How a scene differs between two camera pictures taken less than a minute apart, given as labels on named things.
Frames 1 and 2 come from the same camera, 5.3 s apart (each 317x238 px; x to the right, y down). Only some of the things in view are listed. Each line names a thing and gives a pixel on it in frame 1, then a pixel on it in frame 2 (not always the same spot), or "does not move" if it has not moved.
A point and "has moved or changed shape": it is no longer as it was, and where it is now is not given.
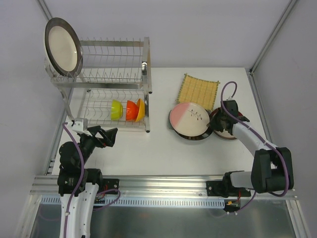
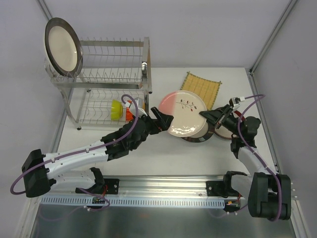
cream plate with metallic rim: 63,47 does not move
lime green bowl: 117,109 does not move
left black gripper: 98,136 to 153,124
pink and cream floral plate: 189,119 has moved or changed shape
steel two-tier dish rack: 110,89 does not move
